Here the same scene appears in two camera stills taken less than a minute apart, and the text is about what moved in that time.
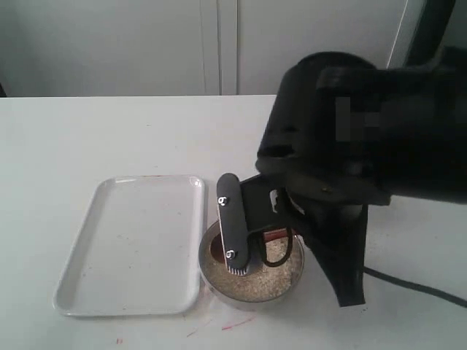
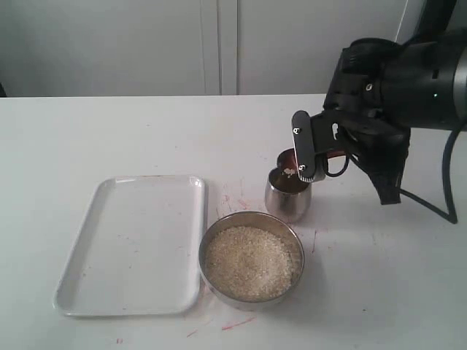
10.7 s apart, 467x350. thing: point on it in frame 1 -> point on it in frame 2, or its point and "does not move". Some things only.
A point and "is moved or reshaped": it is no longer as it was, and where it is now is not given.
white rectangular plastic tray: x=139 y=252 does not move
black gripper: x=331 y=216 -> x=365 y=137
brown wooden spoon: x=217 y=245 is moved or reshaped
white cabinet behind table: x=130 y=48 does not move
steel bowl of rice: x=275 y=270 does not move
